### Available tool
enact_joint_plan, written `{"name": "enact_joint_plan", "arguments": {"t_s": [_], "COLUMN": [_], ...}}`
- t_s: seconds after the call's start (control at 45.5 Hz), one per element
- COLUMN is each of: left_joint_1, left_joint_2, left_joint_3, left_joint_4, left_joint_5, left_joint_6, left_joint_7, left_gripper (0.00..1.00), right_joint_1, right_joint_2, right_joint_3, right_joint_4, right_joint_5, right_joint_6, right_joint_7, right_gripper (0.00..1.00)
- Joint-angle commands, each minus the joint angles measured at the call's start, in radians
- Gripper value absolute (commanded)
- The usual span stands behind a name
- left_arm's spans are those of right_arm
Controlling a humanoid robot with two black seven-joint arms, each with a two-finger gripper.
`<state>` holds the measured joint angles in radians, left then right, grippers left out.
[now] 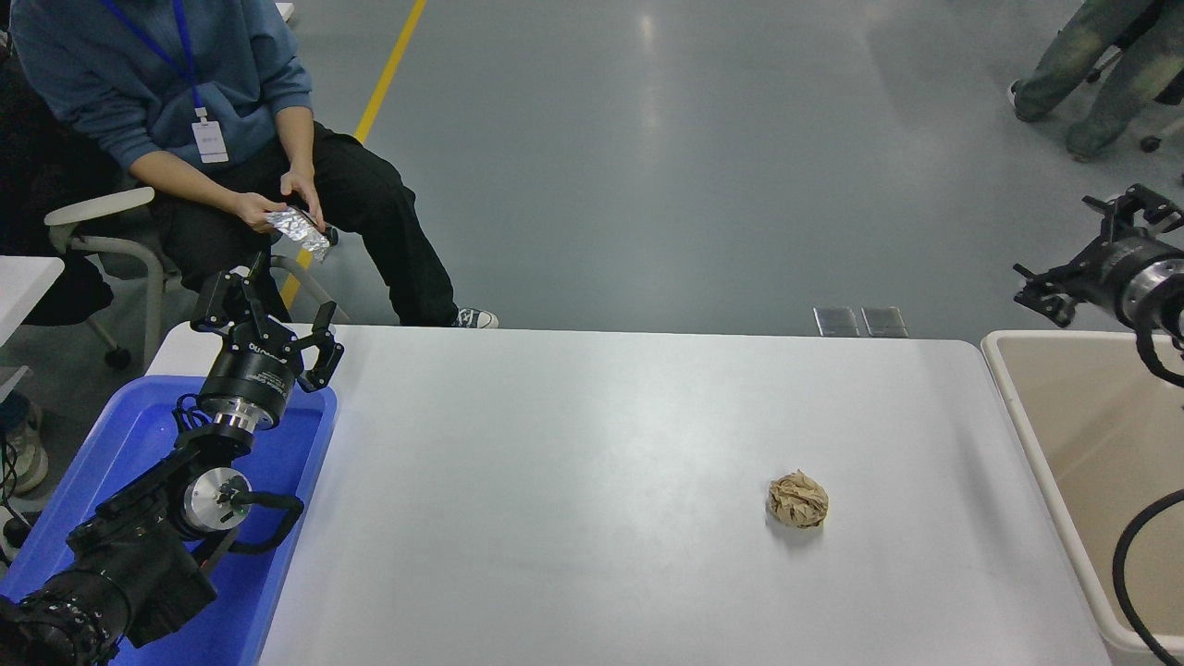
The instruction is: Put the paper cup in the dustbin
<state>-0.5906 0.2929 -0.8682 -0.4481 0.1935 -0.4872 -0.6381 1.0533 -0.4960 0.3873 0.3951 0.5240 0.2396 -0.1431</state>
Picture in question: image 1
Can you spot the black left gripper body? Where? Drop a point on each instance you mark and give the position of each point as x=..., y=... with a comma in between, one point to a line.
x=250, y=370

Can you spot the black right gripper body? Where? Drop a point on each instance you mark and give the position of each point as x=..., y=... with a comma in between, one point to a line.
x=1121, y=273

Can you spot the silver foil tray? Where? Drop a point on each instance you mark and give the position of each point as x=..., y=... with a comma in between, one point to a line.
x=301, y=229

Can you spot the person's right forearm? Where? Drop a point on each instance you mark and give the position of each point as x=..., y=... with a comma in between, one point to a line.
x=185, y=180

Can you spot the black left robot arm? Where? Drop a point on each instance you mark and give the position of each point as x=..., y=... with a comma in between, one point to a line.
x=139, y=555

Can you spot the person's left forearm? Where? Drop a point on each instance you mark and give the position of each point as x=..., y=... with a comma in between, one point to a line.
x=294, y=139

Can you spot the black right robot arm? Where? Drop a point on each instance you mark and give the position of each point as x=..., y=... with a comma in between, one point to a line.
x=1165, y=282

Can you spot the person's right hand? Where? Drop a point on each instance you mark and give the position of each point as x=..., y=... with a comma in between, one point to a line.
x=254, y=211

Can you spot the person's left hand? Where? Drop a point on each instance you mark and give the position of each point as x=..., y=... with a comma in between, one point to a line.
x=303, y=190

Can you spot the black chair leg with caster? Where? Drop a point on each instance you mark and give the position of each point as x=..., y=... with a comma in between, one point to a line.
x=1150, y=143

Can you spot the large pale bin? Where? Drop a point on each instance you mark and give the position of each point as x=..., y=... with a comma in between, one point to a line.
x=1064, y=416

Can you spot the blue plastic tray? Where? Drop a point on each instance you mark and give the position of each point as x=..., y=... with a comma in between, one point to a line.
x=139, y=435

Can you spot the white ID badge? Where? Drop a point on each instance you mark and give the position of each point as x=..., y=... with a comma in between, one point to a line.
x=210, y=141

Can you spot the grey office chair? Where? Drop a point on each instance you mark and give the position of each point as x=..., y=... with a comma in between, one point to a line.
x=92, y=208

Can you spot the grey floor outlet plate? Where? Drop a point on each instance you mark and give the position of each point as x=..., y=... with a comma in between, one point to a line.
x=836, y=321
x=885, y=321

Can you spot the person in faded jeans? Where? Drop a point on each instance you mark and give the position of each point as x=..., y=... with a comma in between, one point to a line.
x=1073, y=46

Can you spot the small white side table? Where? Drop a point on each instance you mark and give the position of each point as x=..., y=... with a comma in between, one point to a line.
x=23, y=287

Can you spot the black jacket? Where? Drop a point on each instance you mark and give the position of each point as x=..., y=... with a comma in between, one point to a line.
x=37, y=185

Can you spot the pale worn shoe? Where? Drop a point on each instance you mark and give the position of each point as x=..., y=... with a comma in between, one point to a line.
x=26, y=453

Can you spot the person with foil tray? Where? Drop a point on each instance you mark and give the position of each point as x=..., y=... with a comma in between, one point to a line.
x=92, y=74

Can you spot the white flat board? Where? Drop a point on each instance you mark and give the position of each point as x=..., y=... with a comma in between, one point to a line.
x=285, y=8

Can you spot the crumpled tan paper ball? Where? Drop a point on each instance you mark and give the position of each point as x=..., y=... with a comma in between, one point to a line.
x=797, y=499

